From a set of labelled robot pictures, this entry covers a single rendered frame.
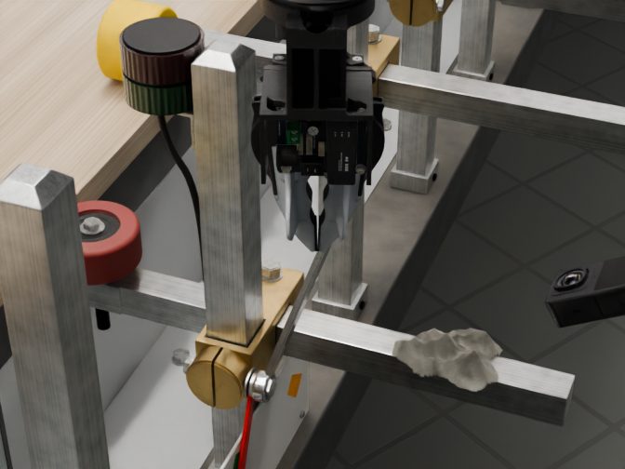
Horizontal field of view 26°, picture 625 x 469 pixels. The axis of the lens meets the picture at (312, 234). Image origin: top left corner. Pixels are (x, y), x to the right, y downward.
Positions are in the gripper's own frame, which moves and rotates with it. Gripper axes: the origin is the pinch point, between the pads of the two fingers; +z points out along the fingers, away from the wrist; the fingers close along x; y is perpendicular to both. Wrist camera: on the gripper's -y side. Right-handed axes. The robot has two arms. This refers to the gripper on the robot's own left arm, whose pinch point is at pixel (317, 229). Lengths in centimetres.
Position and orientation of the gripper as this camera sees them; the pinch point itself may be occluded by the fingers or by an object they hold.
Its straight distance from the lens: 97.0
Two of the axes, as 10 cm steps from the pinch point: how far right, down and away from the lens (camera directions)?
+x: 10.0, 0.1, -0.2
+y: -0.2, 5.9, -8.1
